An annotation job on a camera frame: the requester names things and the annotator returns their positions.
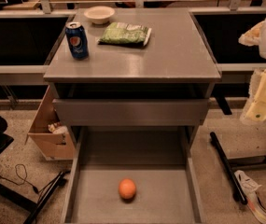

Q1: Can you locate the black stand leg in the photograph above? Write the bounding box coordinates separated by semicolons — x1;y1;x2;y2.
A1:
210;132;266;204

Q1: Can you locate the white orange sneaker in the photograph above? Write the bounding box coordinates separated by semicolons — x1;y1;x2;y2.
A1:
234;170;266;224

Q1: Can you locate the green chip bag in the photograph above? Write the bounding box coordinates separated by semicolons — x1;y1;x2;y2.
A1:
98;22;152;46

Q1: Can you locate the open grey middle drawer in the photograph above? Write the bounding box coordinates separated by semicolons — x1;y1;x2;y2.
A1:
62;127;205;224

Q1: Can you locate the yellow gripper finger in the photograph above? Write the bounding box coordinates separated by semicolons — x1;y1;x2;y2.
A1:
238;21;263;47
240;69;266;125

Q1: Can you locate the cardboard box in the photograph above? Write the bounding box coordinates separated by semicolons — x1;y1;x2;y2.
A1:
28;88;75;161

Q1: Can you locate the black cable on floor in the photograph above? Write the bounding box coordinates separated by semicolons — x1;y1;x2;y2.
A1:
0;163;41;195

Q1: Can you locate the white bowl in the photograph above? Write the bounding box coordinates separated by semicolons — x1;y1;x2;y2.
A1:
84;6;115;25

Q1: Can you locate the orange fruit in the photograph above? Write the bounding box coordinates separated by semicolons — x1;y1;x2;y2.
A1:
119;178;136;200

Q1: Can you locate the black chair base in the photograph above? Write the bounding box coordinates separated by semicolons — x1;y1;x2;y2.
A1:
0;111;71;224

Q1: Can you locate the blue Pepsi can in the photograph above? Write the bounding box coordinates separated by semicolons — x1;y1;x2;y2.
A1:
65;21;89;60

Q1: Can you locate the grey drawer cabinet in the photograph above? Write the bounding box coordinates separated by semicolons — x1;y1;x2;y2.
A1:
43;7;222;161

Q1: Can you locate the closed grey top drawer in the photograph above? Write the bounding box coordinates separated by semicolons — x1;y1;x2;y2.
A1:
53;99;208;126

